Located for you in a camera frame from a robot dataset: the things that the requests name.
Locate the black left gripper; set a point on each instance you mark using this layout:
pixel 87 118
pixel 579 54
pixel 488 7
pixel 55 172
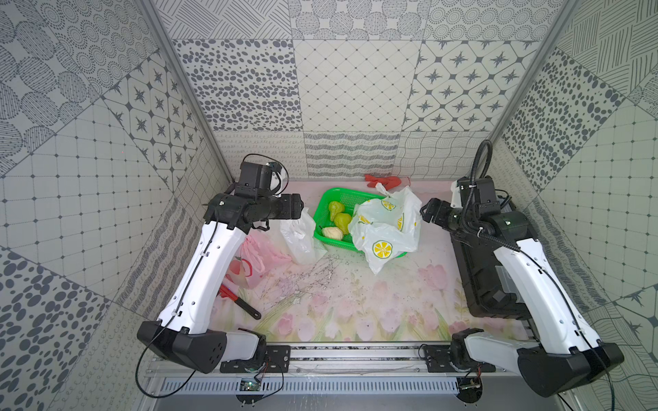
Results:
pixel 296 206

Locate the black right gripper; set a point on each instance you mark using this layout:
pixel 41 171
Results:
pixel 433 205

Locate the plain white plastic bag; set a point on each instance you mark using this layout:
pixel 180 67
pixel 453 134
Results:
pixel 299 237

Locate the pink peach-print plastic bag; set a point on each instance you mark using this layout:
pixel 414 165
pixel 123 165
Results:
pixel 255 259

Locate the green pear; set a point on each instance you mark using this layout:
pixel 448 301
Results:
pixel 335 208
pixel 343 221

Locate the white lemon-print plastic bag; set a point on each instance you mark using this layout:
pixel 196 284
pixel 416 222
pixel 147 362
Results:
pixel 385 228

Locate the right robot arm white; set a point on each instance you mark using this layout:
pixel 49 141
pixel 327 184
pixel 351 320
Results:
pixel 506 275

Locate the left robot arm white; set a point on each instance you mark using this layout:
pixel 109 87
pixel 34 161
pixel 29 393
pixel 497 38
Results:
pixel 182 333

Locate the pale pear in tray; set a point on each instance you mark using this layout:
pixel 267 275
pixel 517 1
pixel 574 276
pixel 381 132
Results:
pixel 333 233

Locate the green plastic basket tray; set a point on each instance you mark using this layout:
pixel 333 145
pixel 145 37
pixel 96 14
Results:
pixel 350 198

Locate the floral pink table mat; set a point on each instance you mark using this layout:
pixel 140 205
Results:
pixel 418 297

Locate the red black pipe wrench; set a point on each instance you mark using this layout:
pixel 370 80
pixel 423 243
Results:
pixel 225 292

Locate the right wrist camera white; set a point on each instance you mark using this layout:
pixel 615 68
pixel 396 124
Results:
pixel 456 199

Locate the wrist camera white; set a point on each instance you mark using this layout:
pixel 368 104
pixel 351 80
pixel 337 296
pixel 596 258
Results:
pixel 456 199
pixel 276 182

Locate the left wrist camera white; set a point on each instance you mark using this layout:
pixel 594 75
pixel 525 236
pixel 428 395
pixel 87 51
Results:
pixel 276 182

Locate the red object at wall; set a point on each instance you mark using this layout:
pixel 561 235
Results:
pixel 387 182

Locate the black toolbox yellow handle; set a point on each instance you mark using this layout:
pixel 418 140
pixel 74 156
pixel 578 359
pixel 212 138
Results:
pixel 481 277

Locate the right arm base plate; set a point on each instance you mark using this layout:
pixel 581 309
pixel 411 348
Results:
pixel 440 358

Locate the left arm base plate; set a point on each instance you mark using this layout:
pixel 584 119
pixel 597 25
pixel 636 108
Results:
pixel 268 359

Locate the aluminium mounting rail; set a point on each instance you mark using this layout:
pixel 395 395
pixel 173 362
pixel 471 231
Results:
pixel 332 360

